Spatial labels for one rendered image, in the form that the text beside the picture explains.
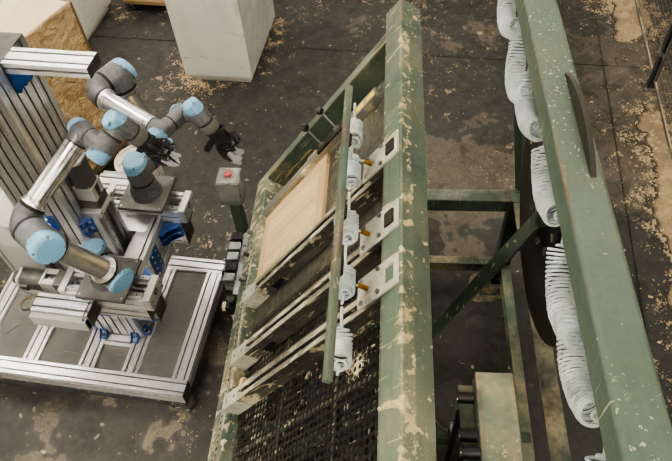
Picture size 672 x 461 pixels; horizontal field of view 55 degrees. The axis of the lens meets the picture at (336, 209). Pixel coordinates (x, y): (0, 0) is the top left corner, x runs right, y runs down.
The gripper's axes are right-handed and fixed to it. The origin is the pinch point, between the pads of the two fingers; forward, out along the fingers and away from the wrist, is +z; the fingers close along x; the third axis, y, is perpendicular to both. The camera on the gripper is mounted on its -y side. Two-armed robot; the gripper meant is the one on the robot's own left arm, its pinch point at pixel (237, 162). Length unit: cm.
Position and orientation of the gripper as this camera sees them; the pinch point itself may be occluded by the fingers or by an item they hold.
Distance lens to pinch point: 279.5
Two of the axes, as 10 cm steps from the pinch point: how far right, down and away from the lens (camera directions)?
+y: 8.4, -2.0, -5.0
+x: 1.8, -7.7, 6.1
